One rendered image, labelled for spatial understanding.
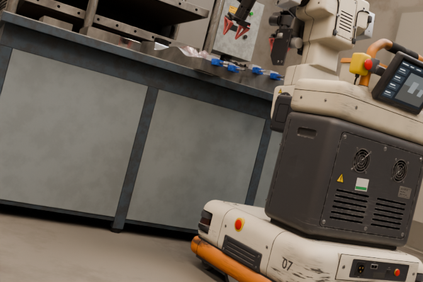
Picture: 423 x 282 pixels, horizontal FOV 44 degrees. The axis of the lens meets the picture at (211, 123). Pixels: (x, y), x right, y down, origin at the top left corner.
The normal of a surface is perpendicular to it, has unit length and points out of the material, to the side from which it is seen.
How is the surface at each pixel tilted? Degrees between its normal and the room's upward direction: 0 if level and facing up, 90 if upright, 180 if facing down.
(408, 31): 90
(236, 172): 90
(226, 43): 90
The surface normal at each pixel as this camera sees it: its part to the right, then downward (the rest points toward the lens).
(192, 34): 0.53, 0.12
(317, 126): -0.81, -0.22
